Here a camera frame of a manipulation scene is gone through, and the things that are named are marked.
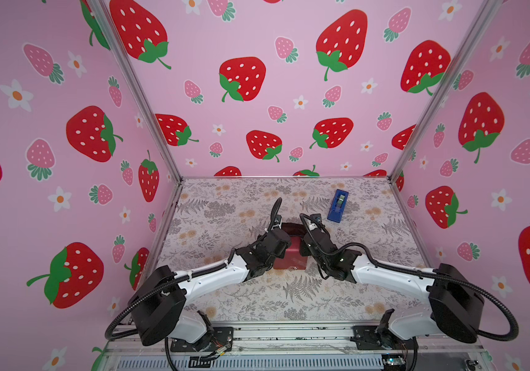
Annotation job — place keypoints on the floral table mat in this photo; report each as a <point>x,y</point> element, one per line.
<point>214,216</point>

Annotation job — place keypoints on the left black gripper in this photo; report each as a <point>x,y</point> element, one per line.
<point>280,256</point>

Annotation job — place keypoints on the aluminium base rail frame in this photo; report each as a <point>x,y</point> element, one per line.
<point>298,346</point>

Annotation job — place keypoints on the maroon wrapping paper sheet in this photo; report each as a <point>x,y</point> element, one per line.
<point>293,258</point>

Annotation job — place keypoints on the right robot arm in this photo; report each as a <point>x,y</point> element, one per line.
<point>448,303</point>

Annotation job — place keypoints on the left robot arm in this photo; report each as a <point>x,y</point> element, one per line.
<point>158,306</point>

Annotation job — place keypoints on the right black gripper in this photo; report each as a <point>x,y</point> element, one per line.
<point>303,245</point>

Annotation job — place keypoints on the blue tape dispenser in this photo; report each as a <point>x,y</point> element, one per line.
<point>338,205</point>

